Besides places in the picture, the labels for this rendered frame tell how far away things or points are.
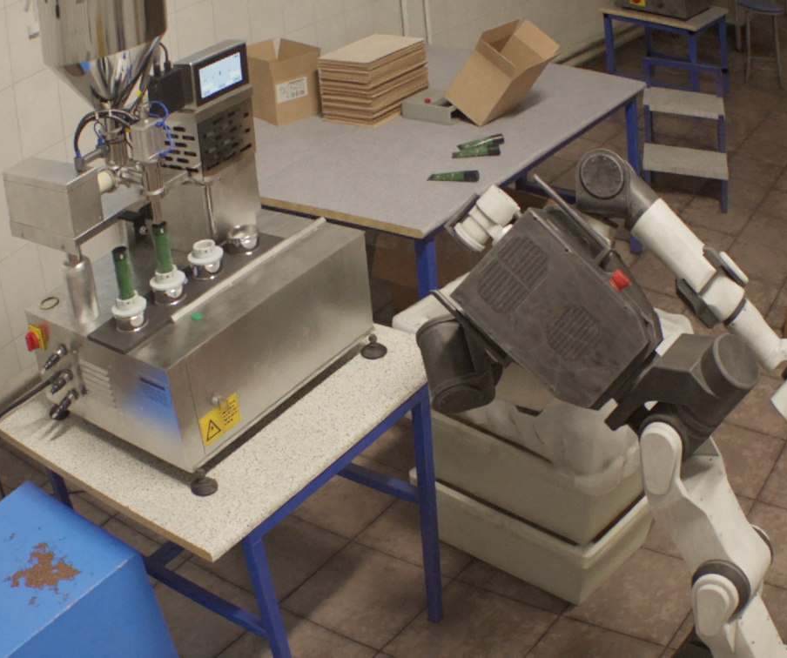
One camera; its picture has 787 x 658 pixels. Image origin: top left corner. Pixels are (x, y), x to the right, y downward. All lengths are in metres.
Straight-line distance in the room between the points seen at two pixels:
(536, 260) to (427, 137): 1.83
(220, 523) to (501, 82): 1.96
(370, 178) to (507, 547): 1.14
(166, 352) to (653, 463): 0.88
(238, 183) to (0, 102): 1.45
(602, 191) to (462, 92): 1.82
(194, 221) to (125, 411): 0.42
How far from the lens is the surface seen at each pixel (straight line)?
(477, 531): 2.91
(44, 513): 2.41
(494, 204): 1.98
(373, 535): 3.11
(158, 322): 2.09
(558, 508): 2.65
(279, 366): 2.20
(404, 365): 2.39
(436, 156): 3.41
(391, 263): 3.92
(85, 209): 2.07
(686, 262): 1.89
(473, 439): 2.68
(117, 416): 2.19
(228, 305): 2.12
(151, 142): 2.01
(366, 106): 3.70
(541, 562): 2.81
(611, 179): 1.86
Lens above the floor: 2.02
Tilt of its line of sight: 31 degrees down
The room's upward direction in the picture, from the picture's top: 6 degrees counter-clockwise
